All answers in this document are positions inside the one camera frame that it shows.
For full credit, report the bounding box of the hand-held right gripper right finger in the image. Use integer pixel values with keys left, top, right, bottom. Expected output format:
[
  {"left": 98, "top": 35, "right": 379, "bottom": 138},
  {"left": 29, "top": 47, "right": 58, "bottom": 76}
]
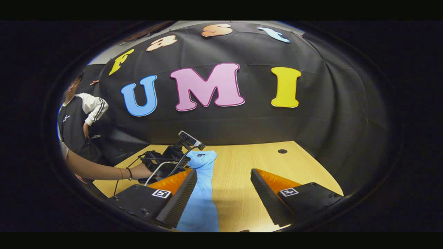
[{"left": 250, "top": 168, "right": 344, "bottom": 228}]

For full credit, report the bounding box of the light blue T-shirt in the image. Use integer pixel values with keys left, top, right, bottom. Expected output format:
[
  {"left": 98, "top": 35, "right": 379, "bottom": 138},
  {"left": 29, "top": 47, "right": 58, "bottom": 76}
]
[{"left": 176, "top": 150, "right": 220, "bottom": 232}]

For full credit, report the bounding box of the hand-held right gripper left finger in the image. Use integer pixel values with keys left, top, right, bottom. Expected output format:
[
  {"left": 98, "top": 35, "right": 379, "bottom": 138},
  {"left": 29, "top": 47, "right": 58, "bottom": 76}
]
[{"left": 107, "top": 168, "right": 198, "bottom": 229}]

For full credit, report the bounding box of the black backdrop cloth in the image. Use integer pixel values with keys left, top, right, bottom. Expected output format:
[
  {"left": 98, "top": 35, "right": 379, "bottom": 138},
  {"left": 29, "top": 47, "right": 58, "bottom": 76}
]
[{"left": 74, "top": 21, "right": 393, "bottom": 196}]

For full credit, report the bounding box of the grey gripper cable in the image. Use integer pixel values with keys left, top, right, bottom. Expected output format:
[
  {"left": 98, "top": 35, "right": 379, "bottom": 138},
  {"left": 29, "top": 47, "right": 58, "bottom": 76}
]
[{"left": 144, "top": 147, "right": 199, "bottom": 187}]

